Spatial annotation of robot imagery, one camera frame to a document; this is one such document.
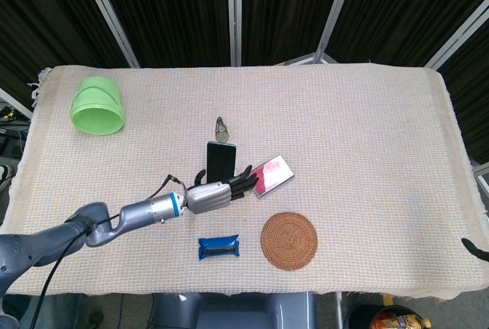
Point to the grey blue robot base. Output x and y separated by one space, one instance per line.
237 313

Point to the red card in clear case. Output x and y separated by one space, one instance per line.
275 174

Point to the grey metal screen post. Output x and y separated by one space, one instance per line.
111 16
338 8
458 35
235 12

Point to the orange printed package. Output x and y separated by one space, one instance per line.
401 321

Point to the beige woven tablecloth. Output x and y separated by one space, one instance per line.
344 115

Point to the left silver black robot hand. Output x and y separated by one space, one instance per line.
210 197

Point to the green plastic bucket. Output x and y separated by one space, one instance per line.
95 123

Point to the round woven rattan coaster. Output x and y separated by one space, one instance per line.
289 240

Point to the blue snack packet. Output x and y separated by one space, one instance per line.
217 242

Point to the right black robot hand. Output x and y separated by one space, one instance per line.
477 250

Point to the black smartphone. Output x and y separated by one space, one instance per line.
221 161

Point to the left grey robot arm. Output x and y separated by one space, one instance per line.
145 212

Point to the black and white shoe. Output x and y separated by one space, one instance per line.
4 176

